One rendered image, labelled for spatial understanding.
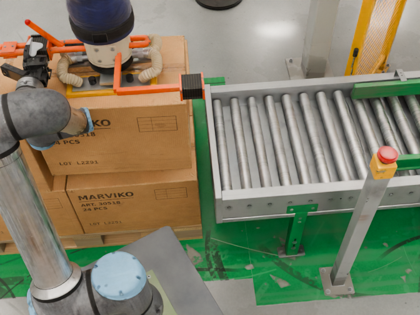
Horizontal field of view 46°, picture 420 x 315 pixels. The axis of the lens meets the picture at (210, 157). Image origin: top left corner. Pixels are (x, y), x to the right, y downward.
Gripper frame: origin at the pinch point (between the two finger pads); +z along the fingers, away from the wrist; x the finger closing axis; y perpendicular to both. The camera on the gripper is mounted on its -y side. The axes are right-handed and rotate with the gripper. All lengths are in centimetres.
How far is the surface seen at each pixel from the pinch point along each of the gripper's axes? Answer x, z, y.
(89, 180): -65, -15, 8
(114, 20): 16.4, -9.2, 33.4
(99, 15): 19.6, -10.8, 29.4
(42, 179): -55, -20, -10
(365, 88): -57, 22, 143
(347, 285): -120, -52, 128
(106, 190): -68, -19, 15
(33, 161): -42.4, -19.6, -10.0
